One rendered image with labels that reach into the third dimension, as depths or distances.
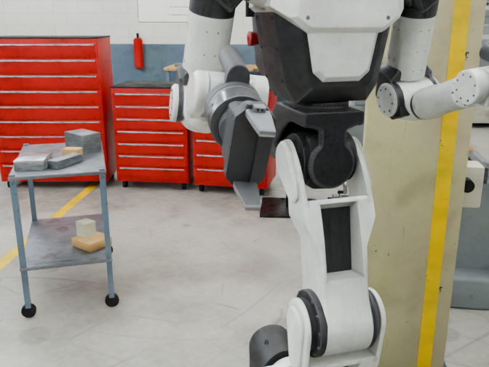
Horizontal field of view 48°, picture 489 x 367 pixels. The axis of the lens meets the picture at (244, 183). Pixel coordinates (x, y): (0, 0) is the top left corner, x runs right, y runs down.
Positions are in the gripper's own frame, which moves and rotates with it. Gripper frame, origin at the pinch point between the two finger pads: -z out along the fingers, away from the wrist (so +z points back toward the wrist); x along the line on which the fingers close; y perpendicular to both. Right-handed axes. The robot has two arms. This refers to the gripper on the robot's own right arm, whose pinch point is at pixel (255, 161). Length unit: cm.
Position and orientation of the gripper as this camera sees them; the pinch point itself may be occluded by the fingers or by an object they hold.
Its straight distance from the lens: 71.2
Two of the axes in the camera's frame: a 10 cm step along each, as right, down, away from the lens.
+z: -1.8, -5.1, 8.4
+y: 9.7, 0.4, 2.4
